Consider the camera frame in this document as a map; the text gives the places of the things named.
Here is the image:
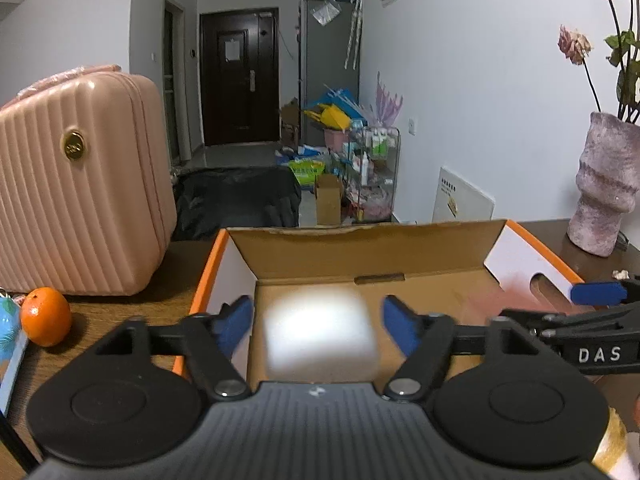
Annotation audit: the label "dark brown entrance door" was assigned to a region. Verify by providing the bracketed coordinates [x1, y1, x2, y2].
[200, 8, 280, 147]

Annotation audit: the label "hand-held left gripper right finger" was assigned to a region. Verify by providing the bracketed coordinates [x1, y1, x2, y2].
[381, 295, 547, 404]

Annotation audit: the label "green and yellow bag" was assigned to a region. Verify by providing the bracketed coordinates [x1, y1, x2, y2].
[289, 157, 326, 186]

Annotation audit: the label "white leaning board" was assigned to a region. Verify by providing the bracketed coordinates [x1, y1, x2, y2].
[432, 165, 496, 223]

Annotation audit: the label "wire rack trolley with bottles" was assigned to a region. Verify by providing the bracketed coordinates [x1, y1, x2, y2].
[341, 126, 401, 223]

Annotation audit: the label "pink ribbed suitcase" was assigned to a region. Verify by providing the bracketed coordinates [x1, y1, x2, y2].
[0, 64, 179, 296]

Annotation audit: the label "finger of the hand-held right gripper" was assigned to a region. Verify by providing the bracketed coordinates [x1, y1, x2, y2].
[570, 274, 640, 307]
[499, 305, 640, 345]

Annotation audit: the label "purple fairy wings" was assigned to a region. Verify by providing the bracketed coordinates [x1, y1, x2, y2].
[375, 72, 404, 128]

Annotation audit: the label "blue wet wipes pack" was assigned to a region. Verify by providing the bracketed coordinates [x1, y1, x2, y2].
[0, 295, 31, 416]

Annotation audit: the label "pink textured vase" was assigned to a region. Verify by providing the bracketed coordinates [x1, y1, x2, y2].
[566, 111, 640, 257]

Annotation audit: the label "clear plastic bag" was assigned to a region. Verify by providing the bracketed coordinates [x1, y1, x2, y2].
[310, 1, 342, 26]

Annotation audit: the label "side room door frame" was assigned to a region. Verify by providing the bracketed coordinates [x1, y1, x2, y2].
[162, 0, 193, 166]

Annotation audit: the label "blue white plastic bag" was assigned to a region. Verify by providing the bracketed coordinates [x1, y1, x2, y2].
[277, 145, 331, 161]

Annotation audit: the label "blue and yellow plastic clutter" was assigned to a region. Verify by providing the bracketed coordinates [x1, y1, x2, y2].
[304, 87, 362, 132]

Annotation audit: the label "white soft sponge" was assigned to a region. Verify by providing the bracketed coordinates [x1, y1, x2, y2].
[264, 291, 380, 382]

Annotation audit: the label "grey refrigerator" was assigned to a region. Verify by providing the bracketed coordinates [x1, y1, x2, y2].
[299, 0, 362, 111]

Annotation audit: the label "orange cardboard box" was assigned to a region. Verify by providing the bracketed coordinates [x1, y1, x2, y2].
[172, 219, 586, 396]

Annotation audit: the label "bunch of dried pink roses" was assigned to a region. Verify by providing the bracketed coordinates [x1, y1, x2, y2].
[557, 0, 640, 126]

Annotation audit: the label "brown carton beside refrigerator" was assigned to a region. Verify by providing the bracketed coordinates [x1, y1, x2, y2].
[280, 100, 301, 148]

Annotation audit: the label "orange tangerine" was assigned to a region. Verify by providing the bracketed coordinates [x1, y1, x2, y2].
[20, 287, 72, 347]

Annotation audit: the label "white hanging umbrella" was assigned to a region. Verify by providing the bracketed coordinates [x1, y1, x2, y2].
[345, 0, 362, 71]

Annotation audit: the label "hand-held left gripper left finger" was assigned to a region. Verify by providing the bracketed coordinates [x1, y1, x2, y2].
[92, 296, 254, 402]

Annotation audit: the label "small brown cardboard box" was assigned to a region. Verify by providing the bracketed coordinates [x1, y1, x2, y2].
[314, 174, 345, 226]

